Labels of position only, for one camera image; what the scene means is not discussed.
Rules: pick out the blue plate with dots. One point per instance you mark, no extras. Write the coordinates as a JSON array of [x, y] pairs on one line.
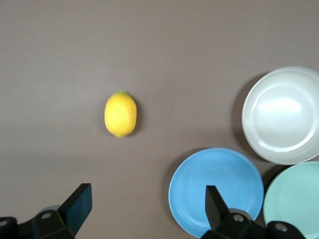
[[199, 179]]

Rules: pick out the yellow lemon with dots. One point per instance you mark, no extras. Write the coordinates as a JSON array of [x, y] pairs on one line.
[[120, 114]]

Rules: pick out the light green plate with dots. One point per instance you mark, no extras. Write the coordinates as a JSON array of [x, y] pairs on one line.
[[294, 199]]

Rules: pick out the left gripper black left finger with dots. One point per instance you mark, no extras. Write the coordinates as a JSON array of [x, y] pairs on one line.
[[74, 209]]

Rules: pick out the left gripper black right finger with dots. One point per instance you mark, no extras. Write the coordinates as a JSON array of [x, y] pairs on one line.
[[219, 216]]

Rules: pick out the beige plate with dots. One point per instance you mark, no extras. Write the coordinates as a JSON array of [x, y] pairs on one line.
[[281, 117]]

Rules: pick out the brown table cover sheet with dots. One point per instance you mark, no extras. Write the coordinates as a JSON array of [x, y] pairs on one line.
[[74, 62]]

